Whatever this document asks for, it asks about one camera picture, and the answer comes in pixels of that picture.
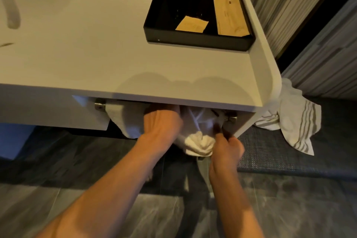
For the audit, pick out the person's right hand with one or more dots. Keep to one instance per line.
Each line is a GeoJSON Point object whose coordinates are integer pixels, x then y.
{"type": "Point", "coordinates": [226, 151]}

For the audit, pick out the person's left hand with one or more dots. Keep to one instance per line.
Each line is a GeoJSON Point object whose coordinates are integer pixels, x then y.
{"type": "Point", "coordinates": [161, 123]}

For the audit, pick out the person's right fingers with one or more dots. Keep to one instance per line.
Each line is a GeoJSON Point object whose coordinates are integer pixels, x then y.
{"type": "Point", "coordinates": [220, 134]}

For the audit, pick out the person's left forearm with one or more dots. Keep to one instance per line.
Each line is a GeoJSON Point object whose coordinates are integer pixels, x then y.
{"type": "Point", "coordinates": [100, 193]}

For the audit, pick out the person's right forearm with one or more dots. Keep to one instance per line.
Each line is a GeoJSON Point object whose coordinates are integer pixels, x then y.
{"type": "Point", "coordinates": [233, 204]}

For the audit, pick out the grey woven floor mat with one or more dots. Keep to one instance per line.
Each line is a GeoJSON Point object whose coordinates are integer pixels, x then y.
{"type": "Point", "coordinates": [292, 148]}

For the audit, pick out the white grey-striped towel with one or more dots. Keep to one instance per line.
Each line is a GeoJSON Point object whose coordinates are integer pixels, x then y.
{"type": "Point", "coordinates": [295, 123]}

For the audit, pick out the small brown paper card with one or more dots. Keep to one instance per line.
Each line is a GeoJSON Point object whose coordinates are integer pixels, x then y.
{"type": "Point", "coordinates": [192, 24]}

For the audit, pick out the white vanity counter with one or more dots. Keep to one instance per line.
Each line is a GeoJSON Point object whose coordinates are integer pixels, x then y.
{"type": "Point", "coordinates": [134, 59]}

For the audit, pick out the large brown paper envelope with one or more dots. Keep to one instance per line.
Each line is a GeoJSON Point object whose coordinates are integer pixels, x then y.
{"type": "Point", "coordinates": [231, 14]}

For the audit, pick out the metal towel bar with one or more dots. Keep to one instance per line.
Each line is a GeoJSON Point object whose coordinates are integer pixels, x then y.
{"type": "Point", "coordinates": [99, 106]}

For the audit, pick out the black tray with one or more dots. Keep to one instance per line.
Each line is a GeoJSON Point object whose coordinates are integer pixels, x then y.
{"type": "Point", "coordinates": [195, 12]}

